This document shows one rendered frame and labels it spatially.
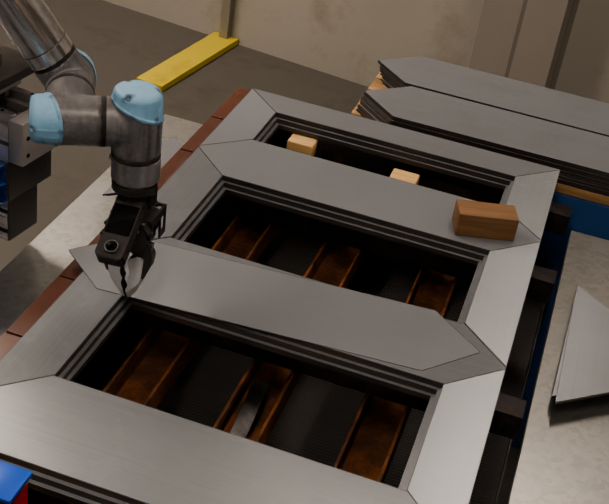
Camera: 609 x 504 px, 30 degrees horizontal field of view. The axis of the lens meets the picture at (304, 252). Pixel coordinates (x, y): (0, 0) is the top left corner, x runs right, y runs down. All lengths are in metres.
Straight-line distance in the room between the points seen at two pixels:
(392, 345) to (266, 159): 0.64
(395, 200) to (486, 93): 0.64
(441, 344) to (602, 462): 0.33
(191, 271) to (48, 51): 0.49
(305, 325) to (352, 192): 0.48
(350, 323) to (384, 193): 0.47
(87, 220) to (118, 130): 0.79
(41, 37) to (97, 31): 3.34
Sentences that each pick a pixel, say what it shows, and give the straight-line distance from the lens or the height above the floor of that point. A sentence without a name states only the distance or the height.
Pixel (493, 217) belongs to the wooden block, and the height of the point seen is 0.90.
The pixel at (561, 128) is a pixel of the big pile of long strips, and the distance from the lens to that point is 2.79.
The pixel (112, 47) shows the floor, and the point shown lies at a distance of 4.94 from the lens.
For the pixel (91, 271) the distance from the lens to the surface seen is 1.99.
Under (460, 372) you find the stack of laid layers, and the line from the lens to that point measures 1.89.
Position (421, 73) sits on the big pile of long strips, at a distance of 2.91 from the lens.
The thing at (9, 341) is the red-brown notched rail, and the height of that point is 0.83.
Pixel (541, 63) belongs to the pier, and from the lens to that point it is 4.32.
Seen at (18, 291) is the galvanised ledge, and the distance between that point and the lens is 2.23.
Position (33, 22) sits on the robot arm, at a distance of 1.74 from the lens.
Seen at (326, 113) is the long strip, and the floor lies 0.85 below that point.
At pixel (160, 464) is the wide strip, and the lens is 1.63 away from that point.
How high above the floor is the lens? 1.99
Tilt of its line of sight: 33 degrees down
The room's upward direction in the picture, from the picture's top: 9 degrees clockwise
